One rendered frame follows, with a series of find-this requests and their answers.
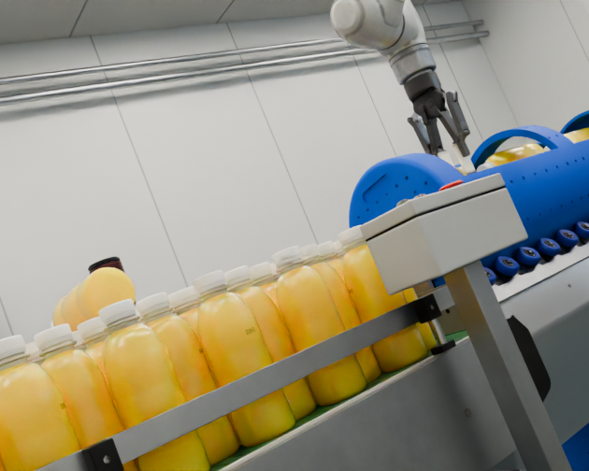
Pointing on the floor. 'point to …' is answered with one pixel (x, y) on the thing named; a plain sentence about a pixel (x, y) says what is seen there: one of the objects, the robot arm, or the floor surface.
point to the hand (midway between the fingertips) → (456, 163)
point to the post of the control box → (506, 369)
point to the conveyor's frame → (409, 421)
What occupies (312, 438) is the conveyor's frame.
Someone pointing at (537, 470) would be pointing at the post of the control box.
